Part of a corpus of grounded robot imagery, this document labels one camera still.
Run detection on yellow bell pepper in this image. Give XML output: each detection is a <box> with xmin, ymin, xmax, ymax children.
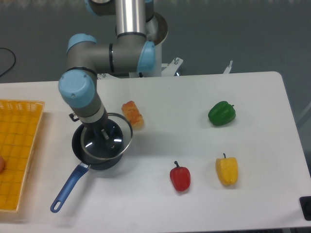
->
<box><xmin>215</xmin><ymin>153</ymin><xmax>239</xmax><ymax>186</ymax></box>

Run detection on black cable on floor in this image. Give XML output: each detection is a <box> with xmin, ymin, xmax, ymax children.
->
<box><xmin>0</xmin><ymin>47</ymin><xmax>17</xmax><ymax>77</ymax></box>

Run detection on orange item in basket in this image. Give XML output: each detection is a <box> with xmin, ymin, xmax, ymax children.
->
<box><xmin>0</xmin><ymin>156</ymin><xmax>5</xmax><ymax>172</ymax></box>

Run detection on red bell pepper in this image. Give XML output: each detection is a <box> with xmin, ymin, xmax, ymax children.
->
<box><xmin>170</xmin><ymin>161</ymin><xmax>191</xmax><ymax>192</ymax></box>

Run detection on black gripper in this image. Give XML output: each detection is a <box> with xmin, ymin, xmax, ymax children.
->
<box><xmin>69</xmin><ymin>112</ymin><xmax>110</xmax><ymax>140</ymax></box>

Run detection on yellow woven basket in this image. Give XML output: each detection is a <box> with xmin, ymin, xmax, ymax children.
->
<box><xmin>0</xmin><ymin>99</ymin><xmax>45</xmax><ymax>213</ymax></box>

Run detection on dark blue saucepan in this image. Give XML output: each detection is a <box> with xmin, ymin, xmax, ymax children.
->
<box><xmin>50</xmin><ymin>124</ymin><xmax>124</xmax><ymax>213</ymax></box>

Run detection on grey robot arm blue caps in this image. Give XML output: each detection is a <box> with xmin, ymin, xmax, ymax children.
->
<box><xmin>58</xmin><ymin>0</ymin><xmax>156</xmax><ymax>133</ymax></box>

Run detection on green bell pepper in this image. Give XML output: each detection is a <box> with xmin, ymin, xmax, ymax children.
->
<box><xmin>207</xmin><ymin>101</ymin><xmax>236</xmax><ymax>126</ymax></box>

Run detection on white table frame bracket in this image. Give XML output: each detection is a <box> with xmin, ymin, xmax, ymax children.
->
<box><xmin>97</xmin><ymin>57</ymin><xmax>233</xmax><ymax>80</ymax></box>

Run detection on toy bread loaf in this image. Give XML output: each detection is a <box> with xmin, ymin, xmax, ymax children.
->
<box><xmin>121</xmin><ymin>101</ymin><xmax>144</xmax><ymax>130</ymax></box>

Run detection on glass pot lid blue knob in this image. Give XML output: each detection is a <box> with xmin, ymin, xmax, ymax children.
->
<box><xmin>80</xmin><ymin>113</ymin><xmax>133</xmax><ymax>164</ymax></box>

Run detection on black device at table edge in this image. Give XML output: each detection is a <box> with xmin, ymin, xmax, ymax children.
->
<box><xmin>299</xmin><ymin>196</ymin><xmax>311</xmax><ymax>221</ymax></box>

